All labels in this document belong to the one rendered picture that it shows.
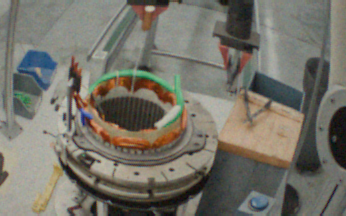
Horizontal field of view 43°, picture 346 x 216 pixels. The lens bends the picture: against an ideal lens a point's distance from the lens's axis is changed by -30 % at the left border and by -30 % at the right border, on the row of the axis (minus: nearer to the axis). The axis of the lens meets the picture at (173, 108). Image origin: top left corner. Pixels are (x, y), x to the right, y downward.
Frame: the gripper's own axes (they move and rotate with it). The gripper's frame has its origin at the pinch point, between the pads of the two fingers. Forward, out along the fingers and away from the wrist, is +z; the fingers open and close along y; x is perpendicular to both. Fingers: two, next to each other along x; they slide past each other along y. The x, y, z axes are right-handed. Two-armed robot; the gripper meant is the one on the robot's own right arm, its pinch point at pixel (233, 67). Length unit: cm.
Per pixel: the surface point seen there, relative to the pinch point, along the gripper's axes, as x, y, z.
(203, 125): 12.7, 3.3, 6.0
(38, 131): -5, 50, 38
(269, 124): 3.1, -11.0, 9.5
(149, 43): -166, 48, 103
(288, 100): -15.9, -17.0, 14.7
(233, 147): 12.6, -3.6, 9.8
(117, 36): -71, 43, 42
